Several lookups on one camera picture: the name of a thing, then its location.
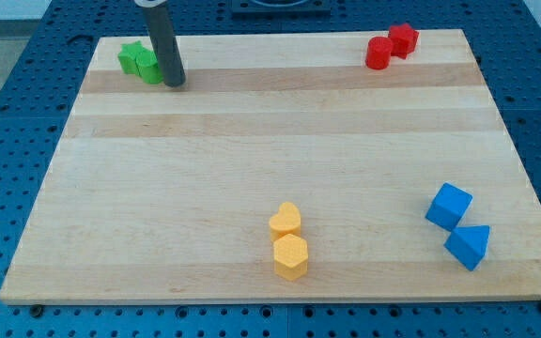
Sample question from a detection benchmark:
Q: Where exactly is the blue triangular prism block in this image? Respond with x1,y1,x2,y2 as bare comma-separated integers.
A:
443,225,491,271

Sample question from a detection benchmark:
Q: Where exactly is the yellow hexagon block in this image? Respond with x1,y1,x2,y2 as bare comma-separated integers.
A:
273,234,309,281

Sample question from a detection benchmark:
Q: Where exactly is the green star block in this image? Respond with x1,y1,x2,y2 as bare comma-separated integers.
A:
117,41,147,76

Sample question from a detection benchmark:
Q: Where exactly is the blue cube block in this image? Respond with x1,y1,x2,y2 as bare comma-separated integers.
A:
425,182,472,231

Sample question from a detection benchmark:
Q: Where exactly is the yellow heart block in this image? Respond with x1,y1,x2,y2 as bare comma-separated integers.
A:
269,202,301,242

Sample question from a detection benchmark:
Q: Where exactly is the green cylinder block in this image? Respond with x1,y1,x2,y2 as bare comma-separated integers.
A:
135,50,163,85

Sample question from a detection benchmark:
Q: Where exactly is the red star block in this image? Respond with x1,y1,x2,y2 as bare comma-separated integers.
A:
388,23,419,59

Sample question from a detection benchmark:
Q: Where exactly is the light wooden board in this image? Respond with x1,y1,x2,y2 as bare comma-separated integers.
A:
0,29,541,305

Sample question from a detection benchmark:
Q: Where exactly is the red cylinder block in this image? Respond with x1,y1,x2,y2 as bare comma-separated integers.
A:
365,37,394,70

